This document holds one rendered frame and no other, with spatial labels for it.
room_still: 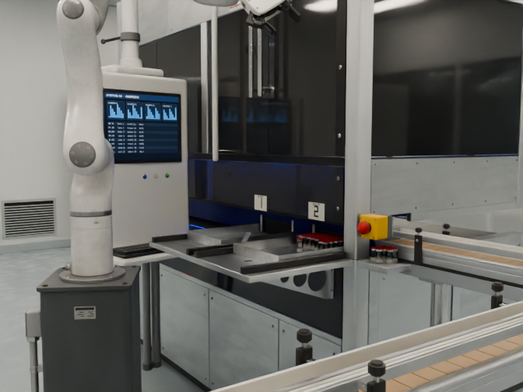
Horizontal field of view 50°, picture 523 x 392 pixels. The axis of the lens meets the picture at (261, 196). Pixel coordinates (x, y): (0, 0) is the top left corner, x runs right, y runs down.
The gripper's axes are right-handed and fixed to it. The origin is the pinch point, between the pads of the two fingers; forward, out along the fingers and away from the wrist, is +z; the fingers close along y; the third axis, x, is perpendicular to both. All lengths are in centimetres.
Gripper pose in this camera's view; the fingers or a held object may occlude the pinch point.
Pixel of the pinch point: (285, 24)
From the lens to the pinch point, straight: 164.2
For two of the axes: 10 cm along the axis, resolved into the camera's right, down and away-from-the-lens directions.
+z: 6.6, 7.1, -2.6
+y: 7.5, -5.7, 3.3
